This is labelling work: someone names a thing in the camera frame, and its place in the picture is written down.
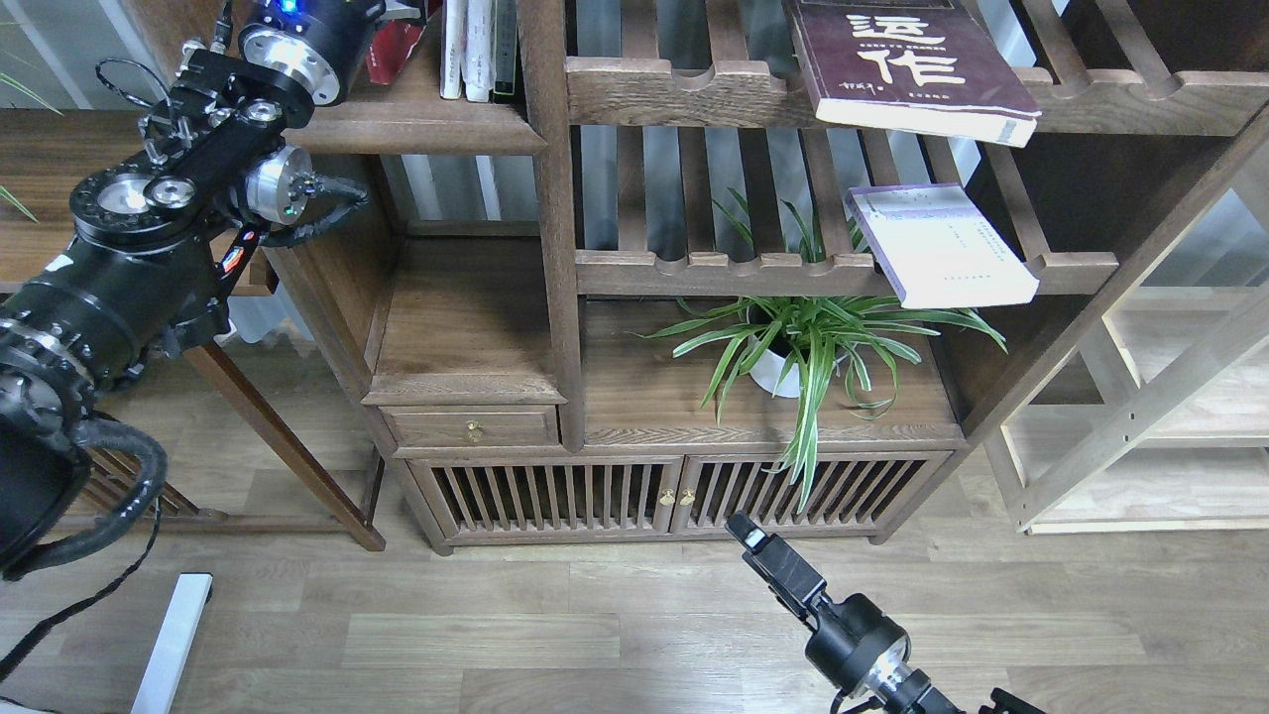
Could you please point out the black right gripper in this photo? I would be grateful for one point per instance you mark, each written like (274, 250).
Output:
(795, 583)

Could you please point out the white and purple book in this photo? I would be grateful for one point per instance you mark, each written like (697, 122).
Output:
(936, 248)

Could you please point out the red paperback book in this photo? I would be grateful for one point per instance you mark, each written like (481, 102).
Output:
(390, 48)

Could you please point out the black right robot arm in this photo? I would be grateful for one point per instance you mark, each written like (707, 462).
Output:
(852, 643)

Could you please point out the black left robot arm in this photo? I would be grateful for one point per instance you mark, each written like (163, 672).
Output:
(160, 242)

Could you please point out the white plant pot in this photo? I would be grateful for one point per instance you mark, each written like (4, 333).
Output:
(773, 377)

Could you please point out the green spider plant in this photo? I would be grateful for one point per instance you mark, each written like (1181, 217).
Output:
(856, 339)

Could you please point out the dark wooden bookshelf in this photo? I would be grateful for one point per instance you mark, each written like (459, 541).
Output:
(675, 154)

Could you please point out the maroon book with white characters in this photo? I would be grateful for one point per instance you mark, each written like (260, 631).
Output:
(925, 67)

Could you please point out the dark green upright book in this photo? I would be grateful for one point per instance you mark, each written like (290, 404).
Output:
(505, 46)

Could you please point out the white upright book left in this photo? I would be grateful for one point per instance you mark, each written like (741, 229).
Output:
(453, 35)

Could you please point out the white stand leg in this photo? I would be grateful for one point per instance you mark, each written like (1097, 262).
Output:
(165, 668)

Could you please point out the slatted wooden rack left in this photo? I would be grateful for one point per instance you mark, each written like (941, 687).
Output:
(114, 474)

